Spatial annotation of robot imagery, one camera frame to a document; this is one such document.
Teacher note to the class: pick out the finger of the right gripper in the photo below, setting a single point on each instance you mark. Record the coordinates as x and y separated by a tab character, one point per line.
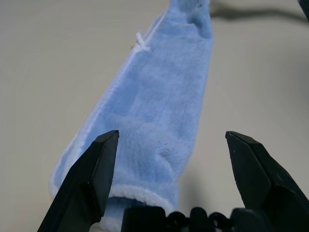
306	8

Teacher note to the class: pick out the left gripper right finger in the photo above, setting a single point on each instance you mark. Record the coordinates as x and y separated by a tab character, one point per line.
260	174

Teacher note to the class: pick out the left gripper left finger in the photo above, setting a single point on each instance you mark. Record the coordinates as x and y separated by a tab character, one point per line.
89	174

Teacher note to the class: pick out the light blue terry towel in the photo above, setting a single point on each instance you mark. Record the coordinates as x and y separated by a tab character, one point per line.
157	96

